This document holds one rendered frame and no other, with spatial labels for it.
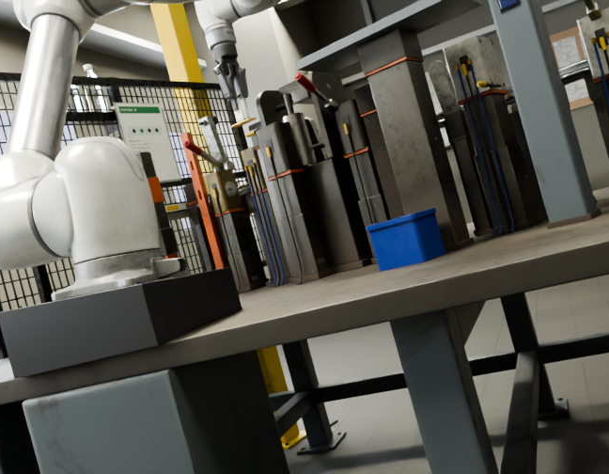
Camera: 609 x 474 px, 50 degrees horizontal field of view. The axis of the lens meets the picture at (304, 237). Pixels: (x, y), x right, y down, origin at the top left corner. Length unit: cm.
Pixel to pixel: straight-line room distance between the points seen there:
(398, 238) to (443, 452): 43
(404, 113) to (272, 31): 525
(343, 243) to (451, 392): 70
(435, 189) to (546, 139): 23
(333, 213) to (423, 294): 72
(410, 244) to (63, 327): 61
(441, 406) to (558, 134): 54
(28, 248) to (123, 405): 35
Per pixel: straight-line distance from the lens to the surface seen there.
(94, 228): 116
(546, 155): 123
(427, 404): 95
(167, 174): 253
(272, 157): 157
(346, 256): 156
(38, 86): 148
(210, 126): 192
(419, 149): 132
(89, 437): 115
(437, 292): 87
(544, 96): 123
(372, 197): 153
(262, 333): 95
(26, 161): 134
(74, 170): 118
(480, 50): 145
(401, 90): 134
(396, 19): 132
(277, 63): 645
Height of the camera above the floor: 79
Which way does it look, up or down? level
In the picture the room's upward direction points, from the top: 15 degrees counter-clockwise
